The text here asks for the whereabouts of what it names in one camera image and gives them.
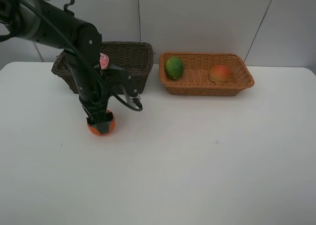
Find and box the pink bottle white cap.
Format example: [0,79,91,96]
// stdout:
[100,53,109,70]

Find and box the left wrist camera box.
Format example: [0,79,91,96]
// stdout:
[102,64,141,108]

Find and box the orange mandarin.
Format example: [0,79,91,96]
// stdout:
[88,110,116,136]

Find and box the orange wicker basket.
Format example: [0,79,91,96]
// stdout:
[159,52,254,96]

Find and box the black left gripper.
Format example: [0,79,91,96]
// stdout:
[79,97,114,134]

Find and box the green lime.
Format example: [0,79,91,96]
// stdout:
[165,56,184,80]

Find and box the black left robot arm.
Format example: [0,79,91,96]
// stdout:
[0,0,115,135]

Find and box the red yellow peach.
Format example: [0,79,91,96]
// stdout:
[210,65,231,84]

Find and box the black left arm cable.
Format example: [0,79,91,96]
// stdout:
[0,0,144,112]

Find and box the dark brown wicker basket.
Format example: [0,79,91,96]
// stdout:
[51,41,154,94]

